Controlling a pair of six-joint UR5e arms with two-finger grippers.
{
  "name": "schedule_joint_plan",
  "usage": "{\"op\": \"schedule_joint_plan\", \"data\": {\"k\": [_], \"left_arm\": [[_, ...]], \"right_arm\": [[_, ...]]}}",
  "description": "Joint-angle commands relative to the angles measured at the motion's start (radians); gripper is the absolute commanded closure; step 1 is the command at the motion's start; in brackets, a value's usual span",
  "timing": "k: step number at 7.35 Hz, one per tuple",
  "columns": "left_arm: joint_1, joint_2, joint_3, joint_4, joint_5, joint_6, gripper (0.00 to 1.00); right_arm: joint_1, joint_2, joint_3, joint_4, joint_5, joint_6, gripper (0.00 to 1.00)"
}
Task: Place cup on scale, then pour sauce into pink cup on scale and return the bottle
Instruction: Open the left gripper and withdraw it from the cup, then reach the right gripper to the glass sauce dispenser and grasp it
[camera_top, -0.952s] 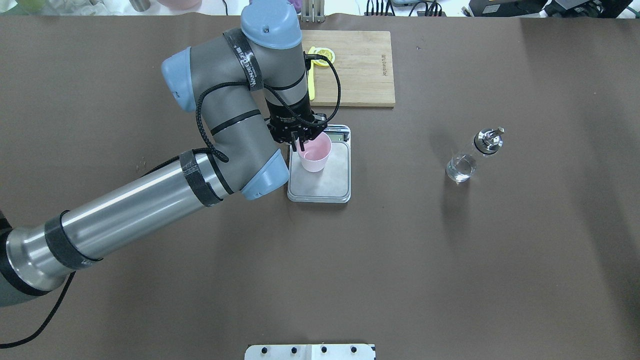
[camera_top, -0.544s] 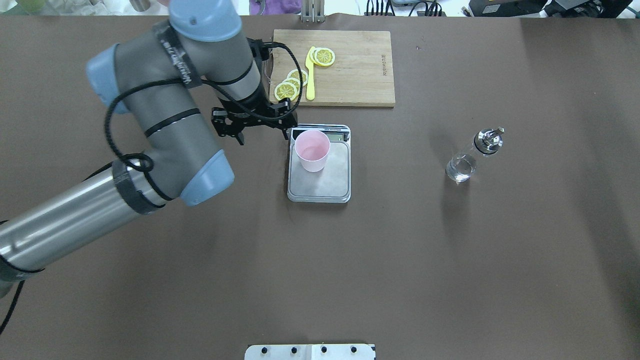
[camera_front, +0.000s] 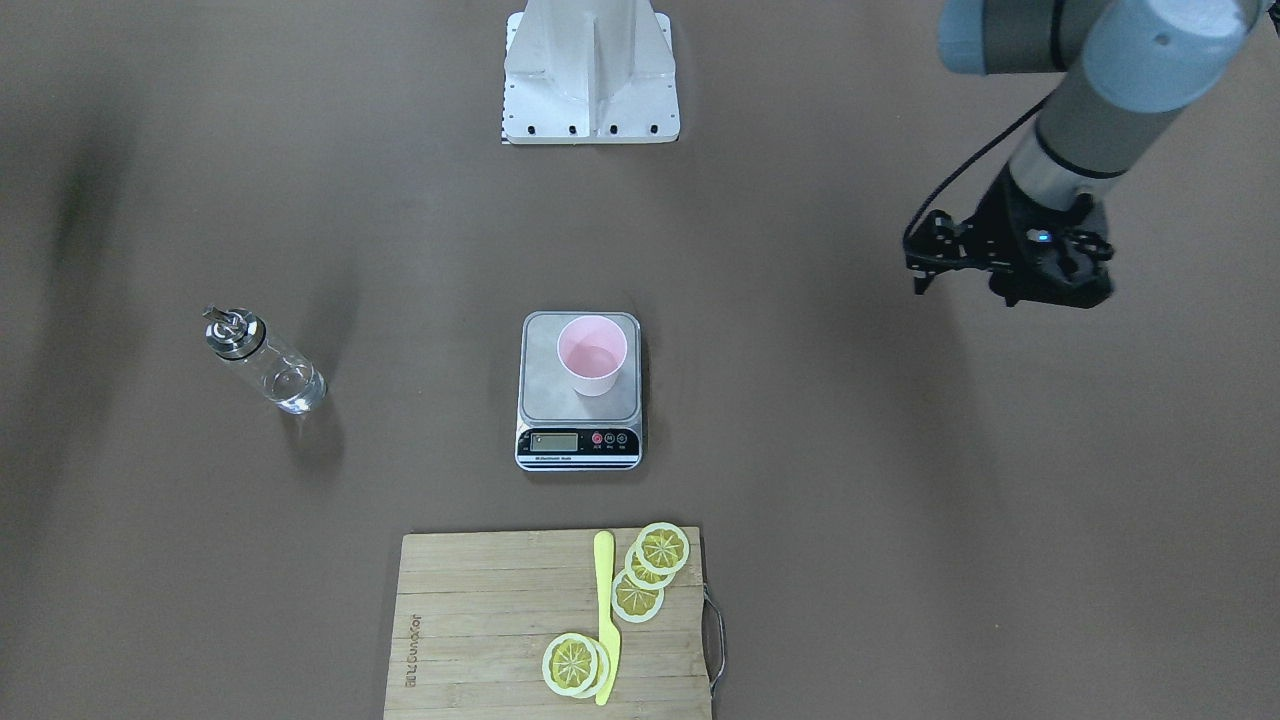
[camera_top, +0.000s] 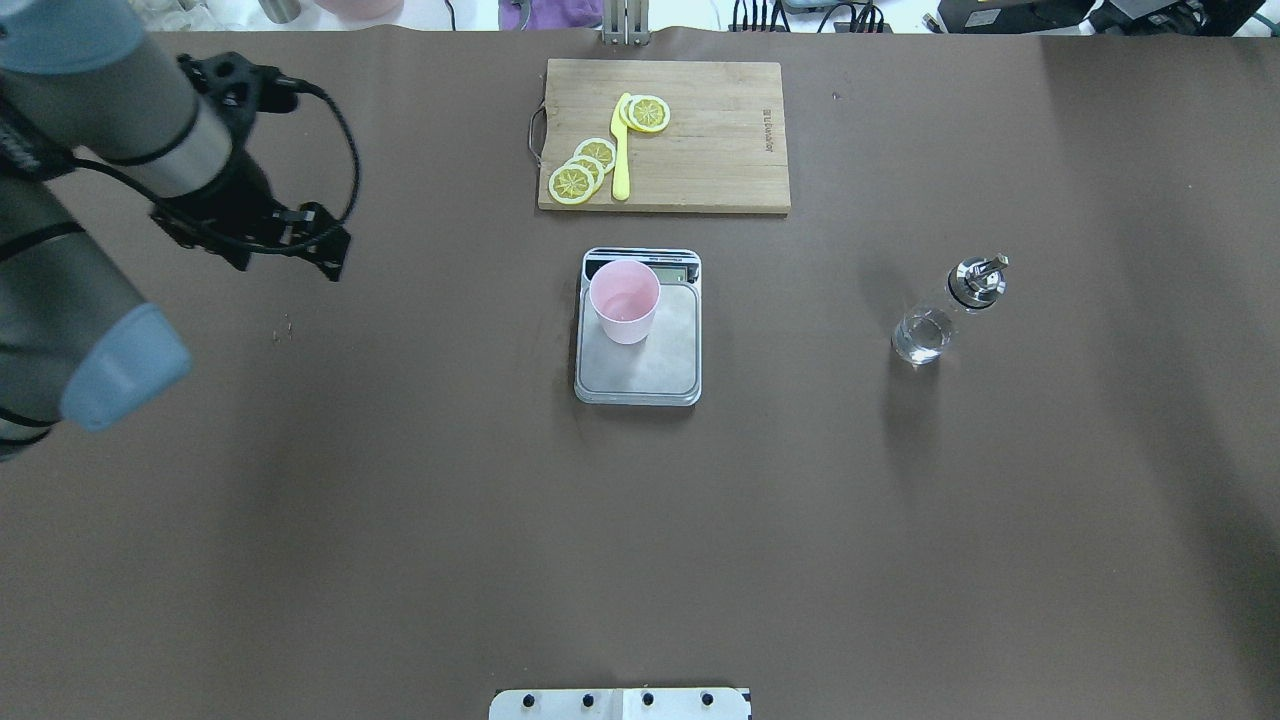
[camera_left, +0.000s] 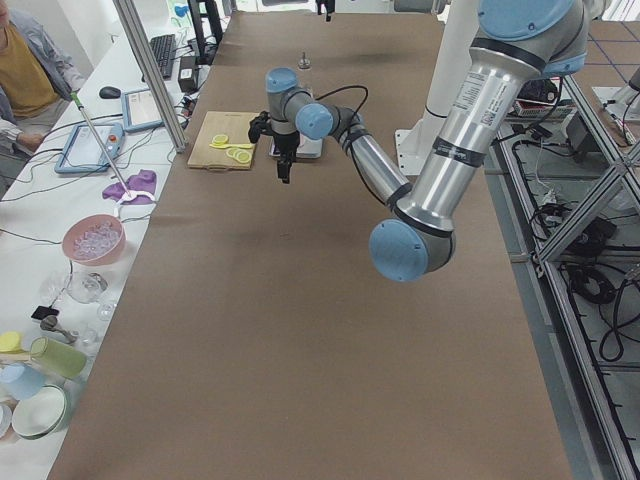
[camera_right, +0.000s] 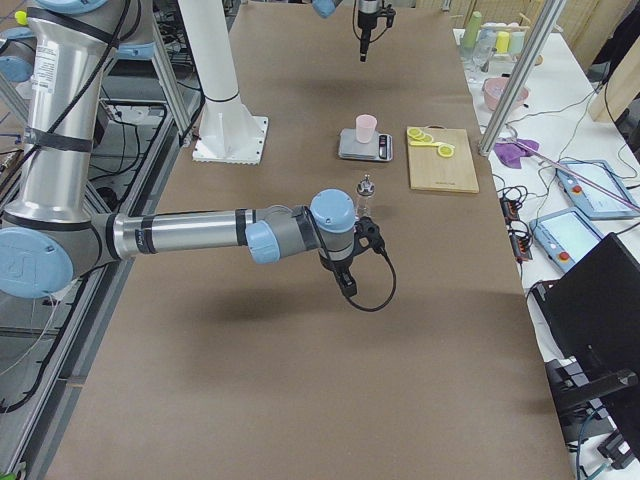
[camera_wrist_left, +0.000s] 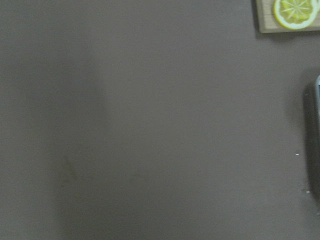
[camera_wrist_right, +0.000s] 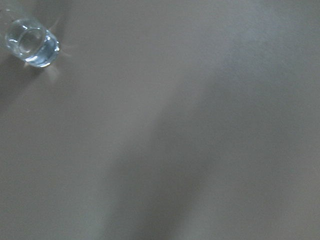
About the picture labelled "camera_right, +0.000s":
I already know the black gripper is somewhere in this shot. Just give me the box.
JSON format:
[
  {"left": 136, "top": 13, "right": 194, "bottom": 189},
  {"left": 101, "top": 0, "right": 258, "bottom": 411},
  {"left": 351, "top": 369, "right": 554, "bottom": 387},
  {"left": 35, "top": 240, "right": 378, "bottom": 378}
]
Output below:
[
  {"left": 319, "top": 216, "right": 386, "bottom": 296},
  {"left": 354, "top": 0, "right": 395, "bottom": 62}
]

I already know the glass sauce bottle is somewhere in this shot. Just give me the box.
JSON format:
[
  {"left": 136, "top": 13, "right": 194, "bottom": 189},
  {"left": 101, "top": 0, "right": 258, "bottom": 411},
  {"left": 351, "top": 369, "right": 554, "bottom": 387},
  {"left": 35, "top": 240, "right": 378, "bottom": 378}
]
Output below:
[{"left": 356, "top": 173, "right": 375, "bottom": 218}]

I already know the pink plastic cup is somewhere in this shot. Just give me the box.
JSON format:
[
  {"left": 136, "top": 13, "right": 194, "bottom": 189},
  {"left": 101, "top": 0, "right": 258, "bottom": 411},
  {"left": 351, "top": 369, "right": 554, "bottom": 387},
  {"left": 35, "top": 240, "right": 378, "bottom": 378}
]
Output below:
[{"left": 355, "top": 114, "right": 377, "bottom": 144}]

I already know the silver kitchen scale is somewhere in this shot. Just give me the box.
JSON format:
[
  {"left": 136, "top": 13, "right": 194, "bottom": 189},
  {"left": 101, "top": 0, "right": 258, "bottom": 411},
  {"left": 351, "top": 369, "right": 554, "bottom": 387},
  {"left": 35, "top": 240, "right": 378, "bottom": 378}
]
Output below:
[{"left": 338, "top": 128, "right": 394, "bottom": 162}]

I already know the green cup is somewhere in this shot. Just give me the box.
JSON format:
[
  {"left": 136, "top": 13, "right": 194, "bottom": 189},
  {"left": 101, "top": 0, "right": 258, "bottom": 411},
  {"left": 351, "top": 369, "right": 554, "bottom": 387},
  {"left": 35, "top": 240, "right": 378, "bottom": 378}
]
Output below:
[{"left": 460, "top": 11, "right": 482, "bottom": 50}]

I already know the yellow cup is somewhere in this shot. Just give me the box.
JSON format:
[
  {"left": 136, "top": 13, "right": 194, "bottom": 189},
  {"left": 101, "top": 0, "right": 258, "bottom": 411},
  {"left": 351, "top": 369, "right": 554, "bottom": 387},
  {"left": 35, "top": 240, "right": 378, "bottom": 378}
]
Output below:
[{"left": 495, "top": 31, "right": 510, "bottom": 54}]

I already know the light blue cup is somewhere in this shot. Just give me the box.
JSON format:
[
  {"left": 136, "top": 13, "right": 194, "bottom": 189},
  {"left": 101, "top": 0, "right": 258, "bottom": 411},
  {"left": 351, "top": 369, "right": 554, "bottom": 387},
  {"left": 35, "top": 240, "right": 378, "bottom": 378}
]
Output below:
[{"left": 508, "top": 31, "right": 526, "bottom": 56}]

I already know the wooden cutting board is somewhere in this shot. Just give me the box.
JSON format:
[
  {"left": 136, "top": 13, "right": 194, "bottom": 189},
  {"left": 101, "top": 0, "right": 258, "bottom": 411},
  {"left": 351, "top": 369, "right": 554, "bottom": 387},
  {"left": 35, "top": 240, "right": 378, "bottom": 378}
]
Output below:
[{"left": 406, "top": 126, "right": 479, "bottom": 194}]

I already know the yellow plastic knife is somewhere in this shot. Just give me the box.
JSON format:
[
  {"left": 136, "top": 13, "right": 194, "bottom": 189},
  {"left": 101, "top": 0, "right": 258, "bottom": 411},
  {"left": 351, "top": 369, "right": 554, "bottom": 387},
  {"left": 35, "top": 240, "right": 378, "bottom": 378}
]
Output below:
[{"left": 409, "top": 140, "right": 455, "bottom": 150}]

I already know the wine glass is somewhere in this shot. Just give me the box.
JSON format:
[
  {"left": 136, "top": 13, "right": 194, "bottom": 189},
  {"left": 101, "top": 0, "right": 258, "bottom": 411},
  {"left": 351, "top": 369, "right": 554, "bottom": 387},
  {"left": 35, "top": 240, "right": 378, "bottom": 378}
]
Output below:
[{"left": 467, "top": 36, "right": 495, "bottom": 83}]

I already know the pink bowl with ice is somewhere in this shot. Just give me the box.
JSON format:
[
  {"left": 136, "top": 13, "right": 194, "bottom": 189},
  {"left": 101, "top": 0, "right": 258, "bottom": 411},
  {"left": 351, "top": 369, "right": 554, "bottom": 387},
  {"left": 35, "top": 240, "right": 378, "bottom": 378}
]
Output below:
[{"left": 482, "top": 77, "right": 530, "bottom": 111}]

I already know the purple cloth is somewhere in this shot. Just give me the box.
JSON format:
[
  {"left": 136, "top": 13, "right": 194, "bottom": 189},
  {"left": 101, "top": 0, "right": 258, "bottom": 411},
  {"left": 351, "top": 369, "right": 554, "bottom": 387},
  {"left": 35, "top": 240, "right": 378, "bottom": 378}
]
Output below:
[{"left": 494, "top": 139, "right": 539, "bottom": 169}]

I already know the grabber stick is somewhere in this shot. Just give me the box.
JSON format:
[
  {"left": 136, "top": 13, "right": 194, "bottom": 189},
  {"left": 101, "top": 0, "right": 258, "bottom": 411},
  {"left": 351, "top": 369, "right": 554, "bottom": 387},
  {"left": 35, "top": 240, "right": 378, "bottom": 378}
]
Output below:
[{"left": 503, "top": 138, "right": 639, "bottom": 213}]

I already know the blue teach pendant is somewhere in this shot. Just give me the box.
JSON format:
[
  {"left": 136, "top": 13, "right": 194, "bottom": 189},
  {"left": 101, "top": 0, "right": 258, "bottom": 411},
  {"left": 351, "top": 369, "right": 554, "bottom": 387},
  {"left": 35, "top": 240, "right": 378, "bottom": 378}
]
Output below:
[
  {"left": 529, "top": 207, "right": 604, "bottom": 273},
  {"left": 556, "top": 160, "right": 639, "bottom": 220}
]

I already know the black monitor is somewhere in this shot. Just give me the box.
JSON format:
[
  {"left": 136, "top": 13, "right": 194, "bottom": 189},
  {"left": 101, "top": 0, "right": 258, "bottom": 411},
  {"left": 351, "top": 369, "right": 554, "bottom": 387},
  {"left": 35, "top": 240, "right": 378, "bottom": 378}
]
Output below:
[{"left": 533, "top": 233, "right": 639, "bottom": 455}]

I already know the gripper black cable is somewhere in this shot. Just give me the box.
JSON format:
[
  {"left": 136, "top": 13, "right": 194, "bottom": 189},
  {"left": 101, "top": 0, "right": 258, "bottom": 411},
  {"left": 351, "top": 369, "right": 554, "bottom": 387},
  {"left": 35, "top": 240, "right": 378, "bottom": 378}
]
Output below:
[{"left": 299, "top": 204, "right": 398, "bottom": 313}]

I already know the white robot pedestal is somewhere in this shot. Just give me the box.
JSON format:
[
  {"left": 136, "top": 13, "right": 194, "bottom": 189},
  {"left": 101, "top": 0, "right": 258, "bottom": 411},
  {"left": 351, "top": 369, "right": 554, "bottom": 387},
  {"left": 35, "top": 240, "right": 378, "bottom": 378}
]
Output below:
[{"left": 179, "top": 0, "right": 269, "bottom": 165}]

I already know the aluminium frame post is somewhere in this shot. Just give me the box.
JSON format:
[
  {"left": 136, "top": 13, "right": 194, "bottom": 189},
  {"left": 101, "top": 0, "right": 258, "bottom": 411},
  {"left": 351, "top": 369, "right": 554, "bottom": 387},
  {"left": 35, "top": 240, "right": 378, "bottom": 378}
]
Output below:
[{"left": 478, "top": 0, "right": 566, "bottom": 157}]

